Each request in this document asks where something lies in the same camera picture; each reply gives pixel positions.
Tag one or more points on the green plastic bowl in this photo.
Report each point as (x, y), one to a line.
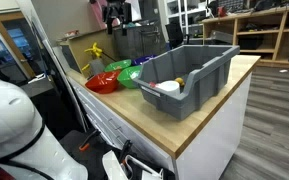
(119, 65)

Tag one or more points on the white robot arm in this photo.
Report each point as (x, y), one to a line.
(28, 149)

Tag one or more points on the green bowl beside bin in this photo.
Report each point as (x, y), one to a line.
(127, 75)

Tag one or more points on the blue plastic bowl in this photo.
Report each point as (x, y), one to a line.
(141, 60)

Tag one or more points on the red plastic bowl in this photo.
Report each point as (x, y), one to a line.
(104, 83)

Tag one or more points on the grey plastic storage bin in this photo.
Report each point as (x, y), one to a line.
(204, 69)

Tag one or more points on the grey mesh basket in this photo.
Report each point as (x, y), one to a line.
(140, 41)

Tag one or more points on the silver metal cylinder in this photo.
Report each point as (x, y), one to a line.
(97, 66)

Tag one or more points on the yellow clamps on stand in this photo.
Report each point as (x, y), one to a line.
(96, 53)

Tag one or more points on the black office chair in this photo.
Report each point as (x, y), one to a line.
(176, 36)

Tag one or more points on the white drawer cabinet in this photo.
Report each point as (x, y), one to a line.
(197, 148)

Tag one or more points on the wooden shelving unit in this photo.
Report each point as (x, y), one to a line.
(264, 33)

